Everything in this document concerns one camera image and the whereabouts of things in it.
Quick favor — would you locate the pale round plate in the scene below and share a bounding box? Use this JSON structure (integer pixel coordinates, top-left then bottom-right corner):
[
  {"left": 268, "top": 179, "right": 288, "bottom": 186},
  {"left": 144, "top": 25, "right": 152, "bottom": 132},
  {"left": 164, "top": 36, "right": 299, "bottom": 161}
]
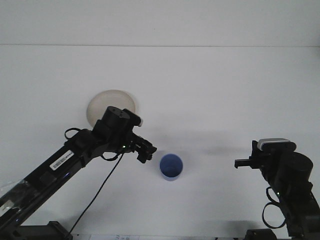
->
[{"left": 86, "top": 89, "right": 138, "bottom": 127}]

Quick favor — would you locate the pale blue cup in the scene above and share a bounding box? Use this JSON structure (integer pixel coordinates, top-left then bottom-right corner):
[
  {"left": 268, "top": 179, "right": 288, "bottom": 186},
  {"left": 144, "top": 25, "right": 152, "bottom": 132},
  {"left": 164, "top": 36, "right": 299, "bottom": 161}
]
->
[{"left": 159, "top": 153, "right": 184, "bottom": 182}]

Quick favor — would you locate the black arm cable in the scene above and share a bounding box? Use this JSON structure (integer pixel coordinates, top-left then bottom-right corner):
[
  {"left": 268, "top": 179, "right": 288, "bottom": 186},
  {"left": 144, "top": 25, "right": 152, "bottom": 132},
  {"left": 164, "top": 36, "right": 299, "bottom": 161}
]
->
[
  {"left": 261, "top": 186, "right": 286, "bottom": 230},
  {"left": 70, "top": 149, "right": 125, "bottom": 235}
]

